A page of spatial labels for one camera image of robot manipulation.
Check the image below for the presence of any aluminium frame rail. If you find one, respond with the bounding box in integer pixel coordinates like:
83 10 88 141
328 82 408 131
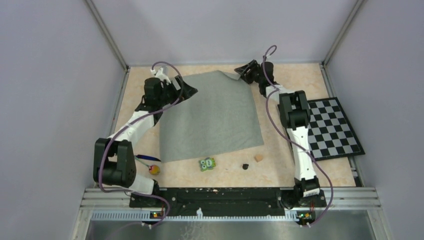
79 187 381 222

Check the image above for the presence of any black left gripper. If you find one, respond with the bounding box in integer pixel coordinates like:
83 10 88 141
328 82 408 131
157 75 197 107

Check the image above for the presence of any blue pen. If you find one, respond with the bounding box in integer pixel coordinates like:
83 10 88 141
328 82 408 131
134 154 161 162

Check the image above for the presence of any grey-green cloth napkin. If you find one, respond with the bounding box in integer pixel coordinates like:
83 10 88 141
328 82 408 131
158 70 264 163

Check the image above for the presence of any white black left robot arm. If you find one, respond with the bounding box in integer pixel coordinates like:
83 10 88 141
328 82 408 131
93 75 198 207

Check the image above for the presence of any red yellow ball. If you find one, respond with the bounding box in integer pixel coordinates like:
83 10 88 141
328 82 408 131
148 165 161 176

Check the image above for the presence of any black white checkerboard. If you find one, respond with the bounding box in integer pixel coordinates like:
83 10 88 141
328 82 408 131
308 97 365 161

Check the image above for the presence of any small tan wooden block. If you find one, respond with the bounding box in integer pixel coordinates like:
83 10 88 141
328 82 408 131
254 154 264 163

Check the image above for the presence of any green owl toy block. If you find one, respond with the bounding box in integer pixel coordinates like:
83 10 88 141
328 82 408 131
198 157 217 172

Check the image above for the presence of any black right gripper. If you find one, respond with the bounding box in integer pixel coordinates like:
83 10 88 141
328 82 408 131
233 60 263 85

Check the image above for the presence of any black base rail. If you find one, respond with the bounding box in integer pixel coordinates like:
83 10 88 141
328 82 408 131
129 187 327 217

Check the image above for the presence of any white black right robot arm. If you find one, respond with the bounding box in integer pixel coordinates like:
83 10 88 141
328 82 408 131
234 60 320 206

